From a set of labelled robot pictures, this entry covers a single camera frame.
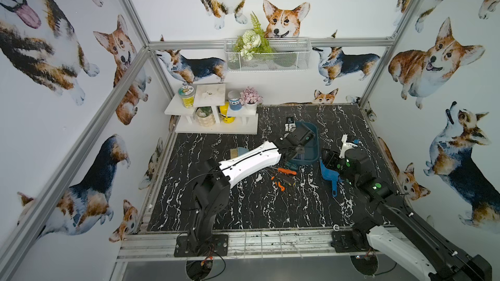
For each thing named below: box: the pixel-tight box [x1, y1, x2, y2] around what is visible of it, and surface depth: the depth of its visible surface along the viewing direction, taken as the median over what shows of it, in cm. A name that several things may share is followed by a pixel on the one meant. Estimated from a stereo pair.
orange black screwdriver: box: [277, 167, 298, 175], surface depth 94 cm
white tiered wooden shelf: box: [164, 83, 260, 134], surface depth 109 cm
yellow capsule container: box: [219, 101, 236, 124], surface depth 109 cm
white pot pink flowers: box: [239, 85, 264, 112], surface depth 94 cm
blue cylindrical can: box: [227, 89, 243, 112], surface depth 97 cm
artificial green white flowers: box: [232, 11, 273, 61], surface depth 82 cm
